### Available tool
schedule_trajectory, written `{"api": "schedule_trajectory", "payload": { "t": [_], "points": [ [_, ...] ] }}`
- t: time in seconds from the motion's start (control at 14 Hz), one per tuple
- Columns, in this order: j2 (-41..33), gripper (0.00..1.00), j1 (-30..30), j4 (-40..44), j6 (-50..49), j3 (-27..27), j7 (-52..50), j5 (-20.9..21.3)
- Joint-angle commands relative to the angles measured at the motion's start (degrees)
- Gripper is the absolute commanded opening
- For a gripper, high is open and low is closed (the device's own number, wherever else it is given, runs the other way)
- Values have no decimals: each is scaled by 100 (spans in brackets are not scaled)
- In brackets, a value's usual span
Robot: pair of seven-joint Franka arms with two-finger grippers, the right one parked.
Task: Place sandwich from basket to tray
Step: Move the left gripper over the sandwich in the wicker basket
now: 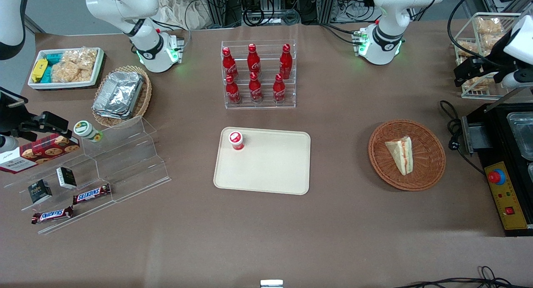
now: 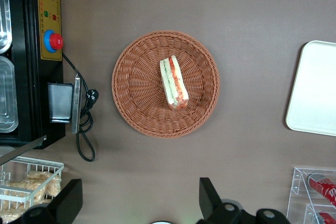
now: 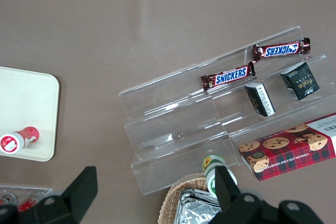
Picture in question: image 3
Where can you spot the red tartan cookie box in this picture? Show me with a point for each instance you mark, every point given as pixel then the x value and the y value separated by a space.
pixel 288 153

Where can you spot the black box white label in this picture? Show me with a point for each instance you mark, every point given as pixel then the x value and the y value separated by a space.
pixel 260 99

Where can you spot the light wicker basket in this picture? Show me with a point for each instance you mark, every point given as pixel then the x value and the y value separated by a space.
pixel 170 197

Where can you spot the clear acrylic stepped stand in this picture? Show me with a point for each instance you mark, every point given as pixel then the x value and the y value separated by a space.
pixel 168 119

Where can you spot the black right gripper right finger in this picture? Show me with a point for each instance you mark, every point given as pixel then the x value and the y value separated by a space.
pixel 236 208

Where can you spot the cream plastic tray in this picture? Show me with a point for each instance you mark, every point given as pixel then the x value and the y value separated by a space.
pixel 29 98

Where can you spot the black box gold print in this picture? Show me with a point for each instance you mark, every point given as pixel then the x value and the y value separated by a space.
pixel 302 82

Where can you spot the green white yogurt bottle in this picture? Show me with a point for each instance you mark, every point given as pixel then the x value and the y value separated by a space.
pixel 210 165

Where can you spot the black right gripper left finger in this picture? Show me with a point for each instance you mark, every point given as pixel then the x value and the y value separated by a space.
pixel 76 197

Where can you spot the silver foil container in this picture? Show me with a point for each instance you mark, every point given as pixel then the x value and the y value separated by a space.
pixel 194 211

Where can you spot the clear acrylic bottle rack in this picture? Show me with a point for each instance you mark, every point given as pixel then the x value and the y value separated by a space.
pixel 31 190

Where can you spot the Snickers chocolate bar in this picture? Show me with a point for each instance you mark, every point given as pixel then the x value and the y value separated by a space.
pixel 228 76
pixel 282 49

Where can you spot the red white lidded cup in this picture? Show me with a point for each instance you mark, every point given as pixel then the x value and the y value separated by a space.
pixel 21 138

